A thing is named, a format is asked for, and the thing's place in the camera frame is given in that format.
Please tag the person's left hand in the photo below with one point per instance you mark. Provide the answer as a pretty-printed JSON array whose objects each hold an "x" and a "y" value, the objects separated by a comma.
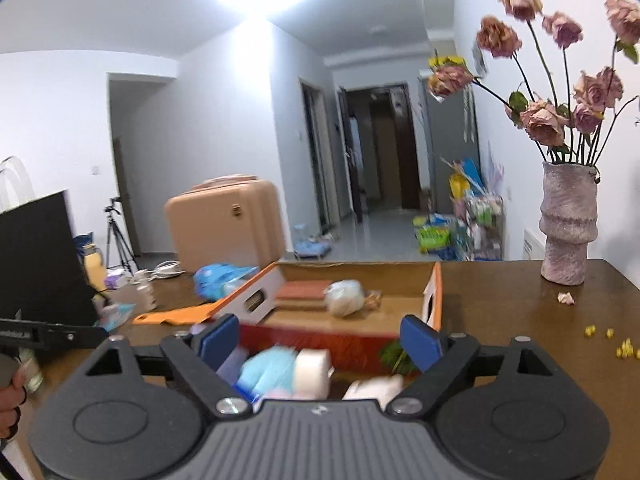
[{"x": 11, "y": 397}]

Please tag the fallen pink petal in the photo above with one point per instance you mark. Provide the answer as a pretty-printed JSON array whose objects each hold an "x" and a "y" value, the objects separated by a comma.
[{"x": 566, "y": 298}]

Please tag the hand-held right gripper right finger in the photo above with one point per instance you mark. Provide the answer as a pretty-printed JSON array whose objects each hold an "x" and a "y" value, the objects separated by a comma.
[{"x": 421, "y": 342}]

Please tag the pink hard-shell suitcase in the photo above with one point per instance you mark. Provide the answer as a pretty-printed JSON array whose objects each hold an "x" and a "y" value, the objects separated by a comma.
[{"x": 225, "y": 225}]

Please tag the green pet food bag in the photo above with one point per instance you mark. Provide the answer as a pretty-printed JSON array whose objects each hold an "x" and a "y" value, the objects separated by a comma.
[{"x": 434, "y": 239}]

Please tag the clear glass jar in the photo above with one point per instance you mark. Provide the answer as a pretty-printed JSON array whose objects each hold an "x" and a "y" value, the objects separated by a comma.
[{"x": 141, "y": 297}]

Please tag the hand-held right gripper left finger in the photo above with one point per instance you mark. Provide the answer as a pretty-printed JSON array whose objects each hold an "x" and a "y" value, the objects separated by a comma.
[{"x": 218, "y": 336}]

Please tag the orange cardboard box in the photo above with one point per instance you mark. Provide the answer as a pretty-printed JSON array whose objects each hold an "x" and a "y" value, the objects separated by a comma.
[{"x": 320, "y": 327}]

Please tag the small purple wipes pack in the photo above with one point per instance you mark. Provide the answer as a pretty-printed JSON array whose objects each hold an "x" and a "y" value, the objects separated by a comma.
[{"x": 117, "y": 279}]

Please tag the grey tall cabinet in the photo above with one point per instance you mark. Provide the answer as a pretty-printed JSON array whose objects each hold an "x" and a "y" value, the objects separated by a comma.
[{"x": 450, "y": 130}]

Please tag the white ball in plastic wrap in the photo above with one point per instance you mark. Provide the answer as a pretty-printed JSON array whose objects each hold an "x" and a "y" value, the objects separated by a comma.
[{"x": 345, "y": 297}]

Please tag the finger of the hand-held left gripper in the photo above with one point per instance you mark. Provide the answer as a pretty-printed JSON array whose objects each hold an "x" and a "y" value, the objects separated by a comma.
[{"x": 55, "y": 337}]

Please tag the white folded cloth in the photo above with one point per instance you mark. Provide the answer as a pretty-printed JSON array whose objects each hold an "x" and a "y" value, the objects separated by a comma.
[{"x": 372, "y": 389}]

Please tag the blue plastic wrapper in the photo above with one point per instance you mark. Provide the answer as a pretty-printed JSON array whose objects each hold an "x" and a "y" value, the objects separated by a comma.
[{"x": 117, "y": 316}]

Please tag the white wall radiator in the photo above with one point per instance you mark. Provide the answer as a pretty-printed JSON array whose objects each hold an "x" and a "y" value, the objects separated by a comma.
[{"x": 534, "y": 245}]

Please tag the light blue fluffy cloth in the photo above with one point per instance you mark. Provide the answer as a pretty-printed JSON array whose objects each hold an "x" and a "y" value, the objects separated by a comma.
[{"x": 270, "y": 370}]

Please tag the yellow drink bottle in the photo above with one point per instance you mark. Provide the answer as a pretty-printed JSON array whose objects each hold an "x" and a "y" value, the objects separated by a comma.
[{"x": 94, "y": 267}]

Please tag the black camera tripod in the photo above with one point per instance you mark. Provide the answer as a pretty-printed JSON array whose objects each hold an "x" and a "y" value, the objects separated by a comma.
[{"x": 117, "y": 240}]

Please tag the purple knit cloth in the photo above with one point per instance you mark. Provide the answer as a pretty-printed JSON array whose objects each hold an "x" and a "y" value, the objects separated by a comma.
[{"x": 231, "y": 367}]

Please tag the yellow bag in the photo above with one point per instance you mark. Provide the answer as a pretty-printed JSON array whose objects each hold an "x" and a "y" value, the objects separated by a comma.
[{"x": 459, "y": 186}]

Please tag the orange box lid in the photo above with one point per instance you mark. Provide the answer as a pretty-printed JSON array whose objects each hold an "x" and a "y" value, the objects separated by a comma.
[{"x": 175, "y": 315}]

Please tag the textured pink ceramic vase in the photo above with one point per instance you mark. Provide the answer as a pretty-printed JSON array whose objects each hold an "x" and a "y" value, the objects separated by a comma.
[{"x": 567, "y": 220}]

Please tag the blue tissue pack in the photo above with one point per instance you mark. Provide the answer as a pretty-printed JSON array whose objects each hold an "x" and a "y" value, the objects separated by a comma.
[{"x": 220, "y": 280}]

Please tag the green artificial plant sprig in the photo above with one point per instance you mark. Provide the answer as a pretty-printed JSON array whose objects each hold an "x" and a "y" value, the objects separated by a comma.
[{"x": 397, "y": 357}]

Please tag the scattered yellow petal crumbs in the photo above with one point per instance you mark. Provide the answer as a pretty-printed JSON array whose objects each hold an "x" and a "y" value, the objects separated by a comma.
[{"x": 625, "y": 347}]

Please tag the black paper bag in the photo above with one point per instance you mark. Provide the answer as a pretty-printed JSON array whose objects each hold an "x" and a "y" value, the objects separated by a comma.
[{"x": 42, "y": 260}]

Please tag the bunch of dried pink roses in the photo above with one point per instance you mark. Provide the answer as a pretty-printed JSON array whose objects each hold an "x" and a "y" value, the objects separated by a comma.
[{"x": 542, "y": 115}]

